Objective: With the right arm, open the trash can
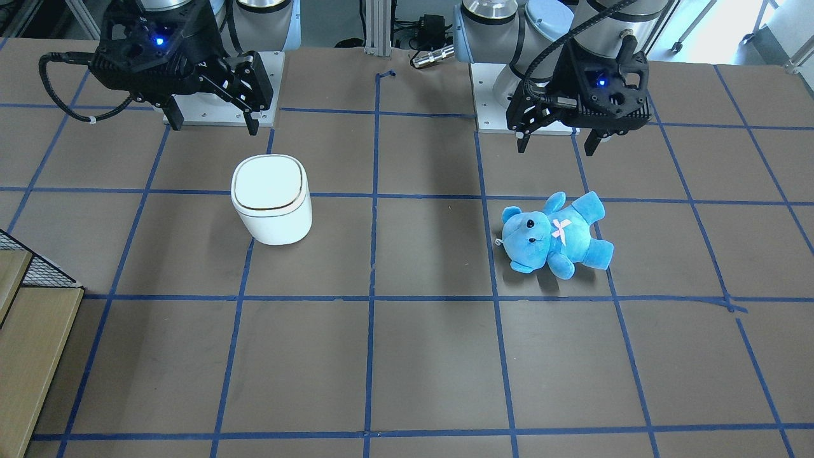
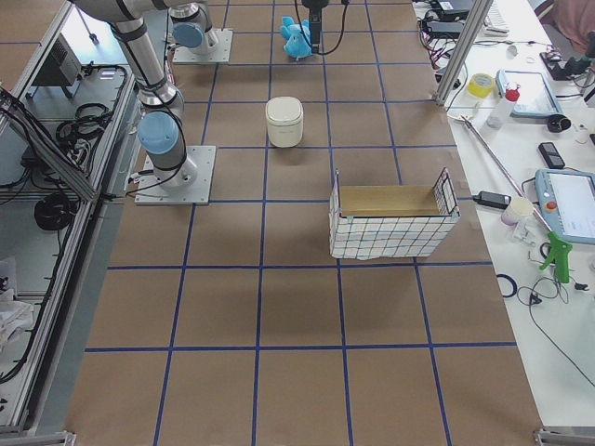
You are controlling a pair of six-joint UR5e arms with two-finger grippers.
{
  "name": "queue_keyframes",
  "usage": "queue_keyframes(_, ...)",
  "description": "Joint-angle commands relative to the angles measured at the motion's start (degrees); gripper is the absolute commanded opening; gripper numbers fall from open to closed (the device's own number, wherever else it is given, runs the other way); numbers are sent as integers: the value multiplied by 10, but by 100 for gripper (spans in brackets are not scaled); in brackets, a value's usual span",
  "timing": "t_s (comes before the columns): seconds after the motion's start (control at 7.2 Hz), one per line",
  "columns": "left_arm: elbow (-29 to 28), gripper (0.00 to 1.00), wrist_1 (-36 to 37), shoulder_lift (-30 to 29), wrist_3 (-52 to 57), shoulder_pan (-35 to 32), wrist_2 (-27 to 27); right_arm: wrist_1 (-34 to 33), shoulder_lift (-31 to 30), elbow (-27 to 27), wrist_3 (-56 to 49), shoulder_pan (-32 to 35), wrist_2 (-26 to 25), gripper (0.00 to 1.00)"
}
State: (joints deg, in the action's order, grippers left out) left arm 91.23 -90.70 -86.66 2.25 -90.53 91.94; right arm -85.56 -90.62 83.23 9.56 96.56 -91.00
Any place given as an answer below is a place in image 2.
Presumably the long metal reacher rod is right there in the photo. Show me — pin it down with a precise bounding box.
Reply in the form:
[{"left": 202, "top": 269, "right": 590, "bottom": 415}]
[{"left": 460, "top": 116, "right": 553, "bottom": 233}]

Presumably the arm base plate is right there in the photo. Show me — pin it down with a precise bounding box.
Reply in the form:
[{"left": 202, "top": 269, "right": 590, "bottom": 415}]
[
  {"left": 134, "top": 146, "right": 217, "bottom": 205},
  {"left": 173, "top": 24, "right": 233, "bottom": 65}
]

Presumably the green reacher handle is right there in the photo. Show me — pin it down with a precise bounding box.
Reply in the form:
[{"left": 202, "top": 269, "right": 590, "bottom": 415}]
[{"left": 539, "top": 230, "right": 573, "bottom": 283}]

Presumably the white lidded cup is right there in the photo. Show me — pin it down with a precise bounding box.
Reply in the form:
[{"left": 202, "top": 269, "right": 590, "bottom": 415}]
[{"left": 500, "top": 196, "right": 534, "bottom": 226}]

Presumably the near teach pendant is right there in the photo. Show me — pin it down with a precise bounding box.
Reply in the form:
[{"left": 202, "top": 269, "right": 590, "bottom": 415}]
[{"left": 535, "top": 169, "right": 594, "bottom": 244}]

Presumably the aluminium frame post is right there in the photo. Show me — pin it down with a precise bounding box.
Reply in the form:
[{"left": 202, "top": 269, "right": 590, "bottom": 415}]
[{"left": 433, "top": 0, "right": 493, "bottom": 106}]

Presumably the blue teddy bear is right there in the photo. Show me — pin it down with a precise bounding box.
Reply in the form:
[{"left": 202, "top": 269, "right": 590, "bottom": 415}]
[{"left": 279, "top": 16, "right": 312, "bottom": 59}]

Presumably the black power adapter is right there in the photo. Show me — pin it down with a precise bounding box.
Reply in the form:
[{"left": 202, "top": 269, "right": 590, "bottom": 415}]
[{"left": 472, "top": 190, "right": 511, "bottom": 210}]

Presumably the white squeeze bottle red cap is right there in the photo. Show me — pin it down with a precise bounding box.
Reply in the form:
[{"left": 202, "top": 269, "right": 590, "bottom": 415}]
[{"left": 486, "top": 83, "right": 520, "bottom": 129}]

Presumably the yellow tape roll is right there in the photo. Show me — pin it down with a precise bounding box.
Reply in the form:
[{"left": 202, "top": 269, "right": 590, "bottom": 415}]
[{"left": 467, "top": 72, "right": 495, "bottom": 98}]

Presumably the teach pendant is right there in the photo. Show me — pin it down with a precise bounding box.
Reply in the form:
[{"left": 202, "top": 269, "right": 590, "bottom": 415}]
[
  {"left": 496, "top": 70, "right": 562, "bottom": 118},
  {"left": 535, "top": 169, "right": 594, "bottom": 244}
]

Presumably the checkered cardboard box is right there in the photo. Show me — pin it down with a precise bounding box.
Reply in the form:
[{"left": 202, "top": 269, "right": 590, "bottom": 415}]
[{"left": 329, "top": 168, "right": 460, "bottom": 260}]

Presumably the black phone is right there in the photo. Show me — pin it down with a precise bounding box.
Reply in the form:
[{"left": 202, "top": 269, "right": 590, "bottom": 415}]
[{"left": 538, "top": 142, "right": 565, "bottom": 170}]

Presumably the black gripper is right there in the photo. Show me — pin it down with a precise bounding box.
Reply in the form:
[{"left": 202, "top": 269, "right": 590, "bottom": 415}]
[{"left": 301, "top": 0, "right": 329, "bottom": 51}]

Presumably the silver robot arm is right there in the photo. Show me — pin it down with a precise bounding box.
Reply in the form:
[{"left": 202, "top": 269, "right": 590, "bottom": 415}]
[
  {"left": 168, "top": 1, "right": 329, "bottom": 63},
  {"left": 73, "top": 1, "right": 198, "bottom": 190}
]

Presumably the far teach pendant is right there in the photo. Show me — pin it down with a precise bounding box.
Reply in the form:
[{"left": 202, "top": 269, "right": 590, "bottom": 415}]
[{"left": 496, "top": 70, "right": 562, "bottom": 118}]

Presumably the cream trash can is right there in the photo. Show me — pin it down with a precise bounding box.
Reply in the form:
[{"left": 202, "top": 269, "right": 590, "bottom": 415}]
[{"left": 265, "top": 97, "right": 304, "bottom": 148}]

